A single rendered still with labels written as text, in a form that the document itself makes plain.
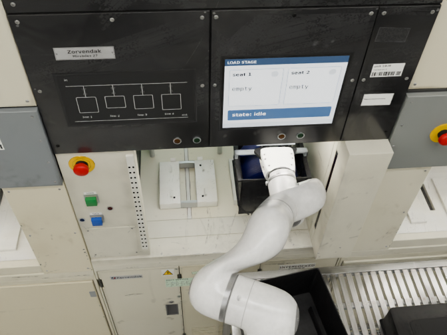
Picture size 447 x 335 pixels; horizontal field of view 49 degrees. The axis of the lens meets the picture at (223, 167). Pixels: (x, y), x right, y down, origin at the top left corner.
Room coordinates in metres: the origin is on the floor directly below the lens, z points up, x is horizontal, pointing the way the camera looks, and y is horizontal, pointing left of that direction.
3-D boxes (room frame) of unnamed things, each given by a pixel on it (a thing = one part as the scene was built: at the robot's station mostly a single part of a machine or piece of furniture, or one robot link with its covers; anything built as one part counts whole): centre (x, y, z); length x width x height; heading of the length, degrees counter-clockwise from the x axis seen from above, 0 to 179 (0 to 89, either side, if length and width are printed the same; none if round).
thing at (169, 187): (1.18, 0.13, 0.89); 0.22 x 0.21 x 0.04; 7
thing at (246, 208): (1.09, -0.15, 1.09); 0.24 x 0.20 x 0.32; 96
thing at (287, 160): (0.99, -0.16, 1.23); 0.11 x 0.10 x 0.07; 6
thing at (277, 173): (0.93, -0.17, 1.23); 0.09 x 0.03 x 0.08; 96
